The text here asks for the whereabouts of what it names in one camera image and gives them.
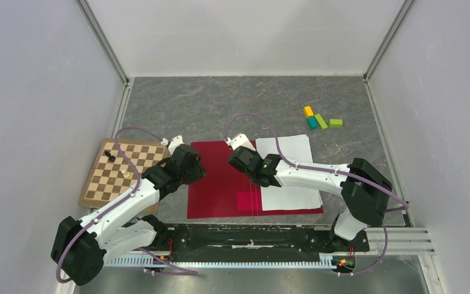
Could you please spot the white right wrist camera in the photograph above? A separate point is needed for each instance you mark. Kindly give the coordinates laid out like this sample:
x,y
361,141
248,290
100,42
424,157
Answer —
x,y
240,140

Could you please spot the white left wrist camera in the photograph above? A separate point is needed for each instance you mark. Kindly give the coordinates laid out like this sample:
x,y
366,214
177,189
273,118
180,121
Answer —
x,y
172,144

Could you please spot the black chess piece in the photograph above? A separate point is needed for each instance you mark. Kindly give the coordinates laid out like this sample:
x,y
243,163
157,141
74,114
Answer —
x,y
109,156

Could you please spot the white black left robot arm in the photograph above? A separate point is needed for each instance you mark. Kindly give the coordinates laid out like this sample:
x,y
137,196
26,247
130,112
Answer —
x,y
82,247

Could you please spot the red clip file folder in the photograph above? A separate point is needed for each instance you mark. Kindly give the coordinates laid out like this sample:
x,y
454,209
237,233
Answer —
x,y
226,192

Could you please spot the long green block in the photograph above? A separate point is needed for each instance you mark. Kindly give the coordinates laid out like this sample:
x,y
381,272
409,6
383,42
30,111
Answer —
x,y
321,122

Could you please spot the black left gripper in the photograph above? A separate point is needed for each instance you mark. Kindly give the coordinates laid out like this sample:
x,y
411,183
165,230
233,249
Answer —
x,y
199,173

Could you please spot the teal block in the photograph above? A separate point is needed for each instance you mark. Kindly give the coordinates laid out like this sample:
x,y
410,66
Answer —
x,y
312,123

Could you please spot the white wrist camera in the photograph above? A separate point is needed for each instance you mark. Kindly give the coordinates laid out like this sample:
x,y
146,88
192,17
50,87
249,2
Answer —
x,y
240,140
172,144

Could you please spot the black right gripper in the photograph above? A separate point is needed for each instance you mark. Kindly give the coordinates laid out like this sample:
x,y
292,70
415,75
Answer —
x,y
254,152

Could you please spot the white paper sheet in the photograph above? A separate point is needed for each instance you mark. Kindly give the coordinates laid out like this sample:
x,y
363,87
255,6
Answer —
x,y
291,197

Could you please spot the orange block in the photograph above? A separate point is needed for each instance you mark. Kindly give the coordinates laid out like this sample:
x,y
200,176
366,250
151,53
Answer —
x,y
308,112

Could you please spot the white chess piece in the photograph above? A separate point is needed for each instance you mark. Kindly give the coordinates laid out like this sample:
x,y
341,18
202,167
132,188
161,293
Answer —
x,y
125,173

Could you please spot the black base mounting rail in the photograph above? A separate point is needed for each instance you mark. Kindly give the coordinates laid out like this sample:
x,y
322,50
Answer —
x,y
251,243

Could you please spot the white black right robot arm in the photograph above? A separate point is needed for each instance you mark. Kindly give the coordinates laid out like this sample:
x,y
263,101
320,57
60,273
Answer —
x,y
364,190

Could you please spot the short green block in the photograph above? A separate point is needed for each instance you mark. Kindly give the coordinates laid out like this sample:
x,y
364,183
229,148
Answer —
x,y
335,123

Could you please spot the wooden chessboard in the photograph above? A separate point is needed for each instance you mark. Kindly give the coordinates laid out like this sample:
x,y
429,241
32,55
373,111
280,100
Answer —
x,y
105,182

